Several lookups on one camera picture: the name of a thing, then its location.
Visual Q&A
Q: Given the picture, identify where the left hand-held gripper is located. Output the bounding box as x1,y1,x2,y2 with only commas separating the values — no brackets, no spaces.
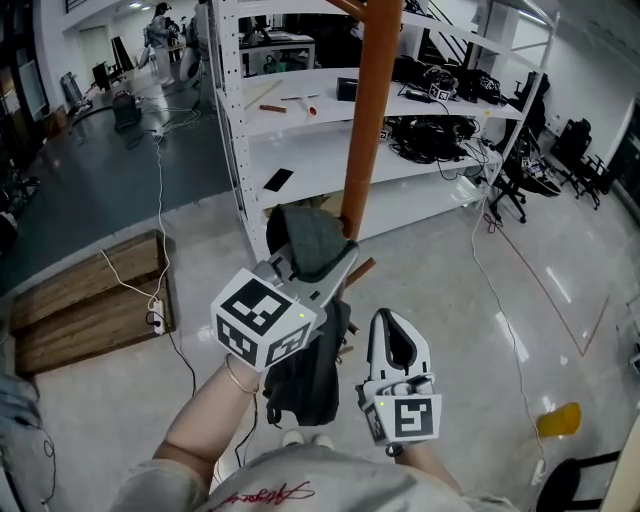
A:
209,240,362,374

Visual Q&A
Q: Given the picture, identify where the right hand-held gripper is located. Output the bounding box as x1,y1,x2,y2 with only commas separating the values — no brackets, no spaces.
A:
354,308,444,449

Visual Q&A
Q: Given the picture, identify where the dark grey backpack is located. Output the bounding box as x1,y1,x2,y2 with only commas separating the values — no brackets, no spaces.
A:
262,203,361,429

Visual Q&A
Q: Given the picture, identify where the orange wooden coat stand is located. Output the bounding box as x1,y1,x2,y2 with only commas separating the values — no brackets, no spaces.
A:
324,0,404,366

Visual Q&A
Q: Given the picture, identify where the person's left forearm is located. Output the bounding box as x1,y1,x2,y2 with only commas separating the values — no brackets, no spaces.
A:
152,352,261,474

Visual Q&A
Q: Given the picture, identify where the person's right forearm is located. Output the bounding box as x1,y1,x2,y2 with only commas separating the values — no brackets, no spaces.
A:
394,442,464,496

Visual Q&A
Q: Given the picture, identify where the black smartphone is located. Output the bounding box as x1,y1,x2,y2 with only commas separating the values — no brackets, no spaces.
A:
262,168,296,194

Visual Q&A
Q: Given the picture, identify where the white metal shelving unit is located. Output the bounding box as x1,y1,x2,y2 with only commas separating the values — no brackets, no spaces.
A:
207,0,561,261

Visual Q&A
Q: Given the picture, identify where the person's grey shirt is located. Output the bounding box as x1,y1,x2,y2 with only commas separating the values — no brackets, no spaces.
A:
119,444,521,512

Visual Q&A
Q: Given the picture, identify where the white power strip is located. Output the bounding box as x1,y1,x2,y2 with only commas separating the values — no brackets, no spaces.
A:
145,298,167,335

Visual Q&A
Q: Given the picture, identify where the white T-shaped tool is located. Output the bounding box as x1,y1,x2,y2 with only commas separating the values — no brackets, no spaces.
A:
279,93,320,118

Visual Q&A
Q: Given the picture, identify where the yellow plastic bin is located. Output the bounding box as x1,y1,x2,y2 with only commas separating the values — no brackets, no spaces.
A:
537,402,583,440

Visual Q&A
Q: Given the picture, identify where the pale wooden stick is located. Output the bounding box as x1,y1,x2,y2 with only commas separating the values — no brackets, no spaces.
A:
242,78,285,109

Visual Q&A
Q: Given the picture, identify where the black round stool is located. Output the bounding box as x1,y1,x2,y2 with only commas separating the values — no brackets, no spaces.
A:
537,449,621,512

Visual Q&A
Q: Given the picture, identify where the black office chair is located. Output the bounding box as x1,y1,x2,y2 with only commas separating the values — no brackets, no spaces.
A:
552,117,614,210
492,127,562,225
509,71,551,132

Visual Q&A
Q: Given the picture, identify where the brown wooden step platform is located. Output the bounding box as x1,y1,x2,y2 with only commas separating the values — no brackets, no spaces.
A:
9,229,176,376

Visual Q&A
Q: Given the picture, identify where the white desk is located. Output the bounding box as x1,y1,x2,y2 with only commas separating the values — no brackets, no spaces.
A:
238,29,318,77

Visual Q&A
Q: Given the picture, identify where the black floor machine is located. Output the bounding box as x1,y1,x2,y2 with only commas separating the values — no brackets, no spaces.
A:
112,89,142,132

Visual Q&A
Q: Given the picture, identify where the pile of black devices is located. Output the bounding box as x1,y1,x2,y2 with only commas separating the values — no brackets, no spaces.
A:
392,56,504,107

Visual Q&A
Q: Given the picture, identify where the beige chair edge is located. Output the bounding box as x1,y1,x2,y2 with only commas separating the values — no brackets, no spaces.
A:
617,424,640,512

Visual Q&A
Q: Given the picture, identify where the grey cloth pile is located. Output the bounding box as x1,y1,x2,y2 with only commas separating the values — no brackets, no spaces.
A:
0,370,42,436

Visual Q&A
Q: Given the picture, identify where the white floor cable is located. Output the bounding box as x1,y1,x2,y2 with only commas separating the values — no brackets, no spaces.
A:
469,197,547,464

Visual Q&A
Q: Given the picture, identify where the thin gold bracelet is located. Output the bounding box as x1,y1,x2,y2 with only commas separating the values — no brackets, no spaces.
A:
224,353,261,396

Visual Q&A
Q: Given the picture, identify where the black power cable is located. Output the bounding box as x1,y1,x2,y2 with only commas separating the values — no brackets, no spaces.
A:
144,312,261,484

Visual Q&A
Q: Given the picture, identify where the long white power cable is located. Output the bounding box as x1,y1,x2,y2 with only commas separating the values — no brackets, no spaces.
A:
149,132,169,304

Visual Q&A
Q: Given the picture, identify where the pile of black cables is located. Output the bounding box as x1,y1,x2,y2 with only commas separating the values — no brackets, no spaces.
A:
379,116,489,165

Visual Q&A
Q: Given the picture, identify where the short white cable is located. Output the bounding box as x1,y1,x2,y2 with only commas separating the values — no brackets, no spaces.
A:
99,249,154,302

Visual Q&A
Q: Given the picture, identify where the thin black cable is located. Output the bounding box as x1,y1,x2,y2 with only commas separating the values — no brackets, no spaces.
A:
0,424,57,507

